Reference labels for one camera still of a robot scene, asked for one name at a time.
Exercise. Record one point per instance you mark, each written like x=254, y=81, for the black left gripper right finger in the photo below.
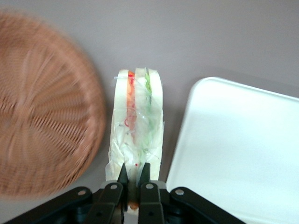
x=150, y=200

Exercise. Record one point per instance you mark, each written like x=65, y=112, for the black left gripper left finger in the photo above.
x=109, y=200

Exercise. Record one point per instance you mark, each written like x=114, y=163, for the triangle sandwich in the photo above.
x=137, y=121

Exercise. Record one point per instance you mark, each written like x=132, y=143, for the cream plastic tray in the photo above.
x=233, y=151

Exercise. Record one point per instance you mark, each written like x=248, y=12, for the round brown wicker basket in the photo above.
x=46, y=105

